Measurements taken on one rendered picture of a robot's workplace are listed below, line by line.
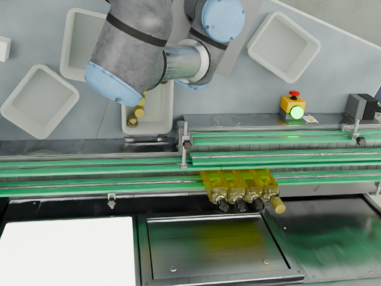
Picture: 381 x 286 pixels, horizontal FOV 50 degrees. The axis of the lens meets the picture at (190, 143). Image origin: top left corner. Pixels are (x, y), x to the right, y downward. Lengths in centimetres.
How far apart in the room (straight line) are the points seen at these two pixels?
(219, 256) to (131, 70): 73
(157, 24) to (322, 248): 99
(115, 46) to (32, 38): 74
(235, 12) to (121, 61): 46
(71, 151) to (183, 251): 51
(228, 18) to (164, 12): 40
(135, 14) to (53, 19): 73
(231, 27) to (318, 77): 61
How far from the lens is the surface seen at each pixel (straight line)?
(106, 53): 73
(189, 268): 123
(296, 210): 160
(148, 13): 71
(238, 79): 151
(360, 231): 159
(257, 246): 134
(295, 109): 151
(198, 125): 141
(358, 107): 164
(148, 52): 73
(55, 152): 144
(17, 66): 147
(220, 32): 109
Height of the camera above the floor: 213
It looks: 62 degrees down
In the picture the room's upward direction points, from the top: 160 degrees clockwise
